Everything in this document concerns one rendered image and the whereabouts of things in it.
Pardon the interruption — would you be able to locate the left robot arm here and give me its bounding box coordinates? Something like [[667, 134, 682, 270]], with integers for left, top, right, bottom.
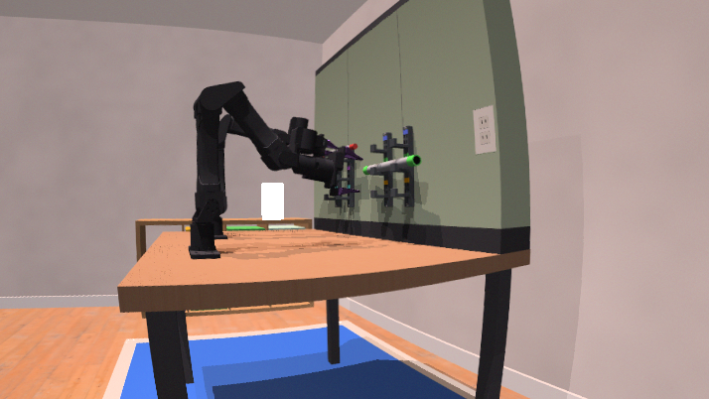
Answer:
[[212, 114, 328, 239]]

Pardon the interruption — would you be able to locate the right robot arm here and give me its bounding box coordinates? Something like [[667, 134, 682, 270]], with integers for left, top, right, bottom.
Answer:
[[189, 81, 329, 259]]

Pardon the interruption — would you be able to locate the white bar with green ends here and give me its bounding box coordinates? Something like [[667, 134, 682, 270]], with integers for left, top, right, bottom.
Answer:
[[363, 155, 421, 175]]

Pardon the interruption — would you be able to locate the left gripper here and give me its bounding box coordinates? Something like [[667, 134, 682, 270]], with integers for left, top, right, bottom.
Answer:
[[313, 134, 339, 157]]

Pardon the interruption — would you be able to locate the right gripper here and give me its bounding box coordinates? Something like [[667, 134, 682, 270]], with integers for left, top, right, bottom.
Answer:
[[311, 146, 363, 197]]

